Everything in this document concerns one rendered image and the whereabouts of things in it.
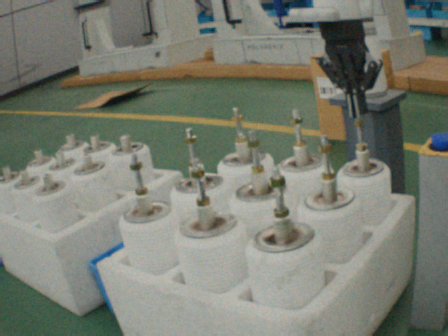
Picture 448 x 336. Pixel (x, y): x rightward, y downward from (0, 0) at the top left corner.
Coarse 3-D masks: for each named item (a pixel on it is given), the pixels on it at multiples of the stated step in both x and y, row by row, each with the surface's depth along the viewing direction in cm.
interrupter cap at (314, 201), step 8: (312, 192) 75; (320, 192) 75; (344, 192) 73; (352, 192) 72; (304, 200) 73; (312, 200) 73; (320, 200) 73; (336, 200) 72; (344, 200) 70; (352, 200) 70; (312, 208) 70; (320, 208) 70; (328, 208) 69; (336, 208) 69
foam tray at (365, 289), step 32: (384, 224) 76; (384, 256) 74; (128, 288) 77; (160, 288) 72; (192, 288) 70; (352, 288) 65; (384, 288) 76; (128, 320) 82; (160, 320) 75; (192, 320) 69; (224, 320) 65; (256, 320) 61; (288, 320) 58; (320, 320) 59; (352, 320) 67
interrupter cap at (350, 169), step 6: (354, 162) 84; (372, 162) 82; (378, 162) 82; (342, 168) 82; (348, 168) 82; (354, 168) 82; (372, 168) 80; (378, 168) 79; (384, 168) 79; (348, 174) 79; (354, 174) 78; (360, 174) 78; (366, 174) 77; (372, 174) 77
